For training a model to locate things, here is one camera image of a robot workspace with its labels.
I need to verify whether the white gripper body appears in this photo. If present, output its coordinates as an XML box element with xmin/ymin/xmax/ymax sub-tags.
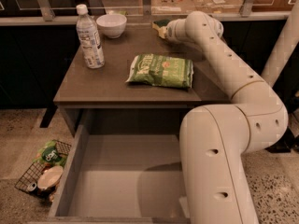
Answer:
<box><xmin>165</xmin><ymin>19</ymin><xmax>189</xmax><ymax>43</ymax></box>

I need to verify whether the green and yellow sponge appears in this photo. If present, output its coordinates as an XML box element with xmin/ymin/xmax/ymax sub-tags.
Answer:
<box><xmin>152</xmin><ymin>19</ymin><xmax>170</xmax><ymax>35</ymax></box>

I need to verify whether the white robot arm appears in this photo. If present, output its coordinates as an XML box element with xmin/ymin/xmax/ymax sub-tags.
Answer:
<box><xmin>164</xmin><ymin>8</ymin><xmax>299</xmax><ymax>224</ymax></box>

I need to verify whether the open grey top drawer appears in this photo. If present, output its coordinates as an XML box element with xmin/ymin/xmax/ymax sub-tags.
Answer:
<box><xmin>29</xmin><ymin>109</ymin><xmax>190</xmax><ymax>224</ymax></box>

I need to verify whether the green chip bag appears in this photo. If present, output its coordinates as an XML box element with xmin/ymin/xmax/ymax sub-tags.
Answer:
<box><xmin>127</xmin><ymin>53</ymin><xmax>193</xmax><ymax>89</ymax></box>

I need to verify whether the white ceramic bowl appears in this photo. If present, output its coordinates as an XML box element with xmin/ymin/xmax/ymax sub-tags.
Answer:
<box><xmin>96</xmin><ymin>14</ymin><xmax>127</xmax><ymax>38</ymax></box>

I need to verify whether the clear plastic water bottle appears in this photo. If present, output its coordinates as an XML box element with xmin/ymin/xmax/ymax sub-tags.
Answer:
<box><xmin>76</xmin><ymin>4</ymin><xmax>105</xmax><ymax>69</ymax></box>

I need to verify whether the green snack bag in basket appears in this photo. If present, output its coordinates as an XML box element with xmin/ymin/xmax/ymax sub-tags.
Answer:
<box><xmin>33</xmin><ymin>140</ymin><xmax>66</xmax><ymax>166</ymax></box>

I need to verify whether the white bowl in basket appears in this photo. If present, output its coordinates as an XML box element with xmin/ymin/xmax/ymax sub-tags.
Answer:
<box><xmin>37</xmin><ymin>166</ymin><xmax>64</xmax><ymax>190</ymax></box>

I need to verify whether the soda can in basket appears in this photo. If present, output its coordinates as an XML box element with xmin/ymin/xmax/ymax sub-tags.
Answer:
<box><xmin>26</xmin><ymin>182</ymin><xmax>37</xmax><ymax>193</ymax></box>

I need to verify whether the metal railing frame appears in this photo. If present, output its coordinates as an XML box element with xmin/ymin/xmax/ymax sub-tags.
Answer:
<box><xmin>0</xmin><ymin>0</ymin><xmax>298</xmax><ymax>25</ymax></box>

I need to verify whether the black wire basket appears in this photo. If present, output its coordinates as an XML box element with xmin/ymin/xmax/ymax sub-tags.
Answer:
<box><xmin>15</xmin><ymin>140</ymin><xmax>71</xmax><ymax>198</ymax></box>

